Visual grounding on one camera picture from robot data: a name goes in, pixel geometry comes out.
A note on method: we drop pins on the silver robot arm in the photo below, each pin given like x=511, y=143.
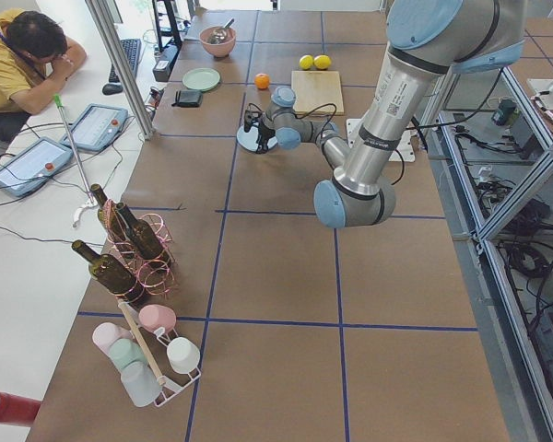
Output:
x=426, y=39

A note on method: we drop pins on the pink bowl with ice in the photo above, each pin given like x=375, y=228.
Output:
x=218, y=48

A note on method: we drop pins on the dark wine bottle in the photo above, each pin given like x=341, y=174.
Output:
x=143, y=237
x=112, y=274
x=109, y=220

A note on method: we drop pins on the mint green cup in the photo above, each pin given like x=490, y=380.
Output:
x=124, y=352

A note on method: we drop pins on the white cup right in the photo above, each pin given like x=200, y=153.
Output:
x=183, y=355

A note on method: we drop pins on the near teach pendant tablet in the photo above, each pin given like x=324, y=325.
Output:
x=31, y=168

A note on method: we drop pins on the copper wire bottle rack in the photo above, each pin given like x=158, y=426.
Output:
x=154, y=271

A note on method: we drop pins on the dark wine bottle front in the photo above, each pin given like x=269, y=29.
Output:
x=112, y=274

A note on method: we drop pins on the grey blue cup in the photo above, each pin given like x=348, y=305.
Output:
x=140, y=384

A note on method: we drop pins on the dark wine bottle rear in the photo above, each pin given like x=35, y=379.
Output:
x=143, y=237

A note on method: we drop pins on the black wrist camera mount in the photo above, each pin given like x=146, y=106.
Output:
x=251, y=119

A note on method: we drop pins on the wooden cutting board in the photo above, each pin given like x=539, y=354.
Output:
x=316, y=88

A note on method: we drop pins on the red cylinder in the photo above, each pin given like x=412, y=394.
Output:
x=17, y=410

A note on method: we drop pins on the pale pink cup left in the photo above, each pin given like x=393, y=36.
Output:
x=108, y=333

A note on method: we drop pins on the pink cup upper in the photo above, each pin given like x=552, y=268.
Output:
x=155, y=316

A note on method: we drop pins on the metal ice scoop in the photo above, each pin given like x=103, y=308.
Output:
x=220, y=34

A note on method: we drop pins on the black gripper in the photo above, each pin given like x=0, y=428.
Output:
x=264, y=132

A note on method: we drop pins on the person in yellow shirt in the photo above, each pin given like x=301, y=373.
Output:
x=36, y=60

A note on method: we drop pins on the orange fruit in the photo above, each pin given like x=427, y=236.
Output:
x=262, y=81

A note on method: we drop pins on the light blue plate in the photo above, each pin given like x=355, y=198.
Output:
x=248, y=141

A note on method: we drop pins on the white wire cup rack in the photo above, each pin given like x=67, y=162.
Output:
x=154, y=346

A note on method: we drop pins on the aluminium frame post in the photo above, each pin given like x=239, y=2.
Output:
x=105, y=27

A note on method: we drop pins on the far teach pendant tablet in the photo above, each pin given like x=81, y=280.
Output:
x=97, y=126

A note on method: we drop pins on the light green plate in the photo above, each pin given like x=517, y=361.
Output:
x=201, y=79

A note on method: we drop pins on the teach pendant tablet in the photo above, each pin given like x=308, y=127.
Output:
x=97, y=126
x=31, y=168

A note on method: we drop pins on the black computer mouse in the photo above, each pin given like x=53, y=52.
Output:
x=112, y=89

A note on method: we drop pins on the yellow lemon near board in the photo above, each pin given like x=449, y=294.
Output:
x=322, y=62

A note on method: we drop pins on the grabber stick green tip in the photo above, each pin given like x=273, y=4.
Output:
x=91, y=201

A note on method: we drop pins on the dark grey folded cloth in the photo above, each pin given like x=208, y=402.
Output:
x=186, y=98

